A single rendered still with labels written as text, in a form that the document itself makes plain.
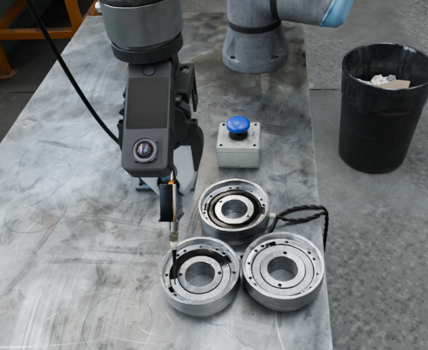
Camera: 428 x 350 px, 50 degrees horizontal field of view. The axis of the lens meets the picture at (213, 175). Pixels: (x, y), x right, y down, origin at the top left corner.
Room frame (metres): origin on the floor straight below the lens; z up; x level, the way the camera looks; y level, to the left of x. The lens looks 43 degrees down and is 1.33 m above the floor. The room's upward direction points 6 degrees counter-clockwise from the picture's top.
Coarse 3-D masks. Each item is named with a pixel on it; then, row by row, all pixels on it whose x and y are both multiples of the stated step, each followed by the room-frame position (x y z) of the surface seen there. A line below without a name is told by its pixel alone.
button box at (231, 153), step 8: (224, 128) 0.64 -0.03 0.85; (256, 128) 0.63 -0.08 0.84; (224, 136) 0.62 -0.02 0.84; (232, 136) 0.61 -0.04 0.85; (240, 136) 0.61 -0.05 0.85; (248, 136) 0.61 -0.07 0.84; (256, 136) 0.61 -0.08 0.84; (224, 144) 0.60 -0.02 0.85; (232, 144) 0.60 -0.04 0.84; (240, 144) 0.59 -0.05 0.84; (248, 144) 0.59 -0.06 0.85; (256, 144) 0.59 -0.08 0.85; (224, 152) 0.59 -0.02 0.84; (232, 152) 0.59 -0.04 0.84; (240, 152) 0.59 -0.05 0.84; (248, 152) 0.58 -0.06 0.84; (256, 152) 0.58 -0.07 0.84; (224, 160) 0.59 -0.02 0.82; (232, 160) 0.59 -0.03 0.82; (240, 160) 0.59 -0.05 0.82; (248, 160) 0.58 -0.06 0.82; (256, 160) 0.58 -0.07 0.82
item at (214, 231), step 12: (228, 180) 0.52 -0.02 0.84; (240, 180) 0.51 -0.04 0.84; (204, 192) 0.49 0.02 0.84; (216, 192) 0.50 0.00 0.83; (252, 192) 0.50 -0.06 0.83; (264, 192) 0.48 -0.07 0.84; (204, 204) 0.48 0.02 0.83; (216, 204) 0.48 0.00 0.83; (228, 204) 0.49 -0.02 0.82; (240, 204) 0.48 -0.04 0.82; (264, 204) 0.47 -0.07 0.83; (204, 216) 0.46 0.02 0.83; (264, 216) 0.44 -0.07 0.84; (204, 228) 0.44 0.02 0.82; (216, 228) 0.42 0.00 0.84; (240, 228) 0.42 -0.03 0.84; (252, 228) 0.42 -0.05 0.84; (264, 228) 0.43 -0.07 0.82; (228, 240) 0.42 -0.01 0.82; (240, 240) 0.41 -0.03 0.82; (252, 240) 0.43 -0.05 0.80
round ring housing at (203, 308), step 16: (192, 240) 0.41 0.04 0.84; (208, 240) 0.40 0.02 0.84; (176, 256) 0.39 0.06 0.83; (160, 272) 0.36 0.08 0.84; (192, 272) 0.37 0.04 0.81; (208, 272) 0.38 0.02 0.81; (192, 288) 0.34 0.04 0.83; (208, 288) 0.33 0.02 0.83; (176, 304) 0.32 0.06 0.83; (192, 304) 0.31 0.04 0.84; (208, 304) 0.31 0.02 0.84; (224, 304) 0.31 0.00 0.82
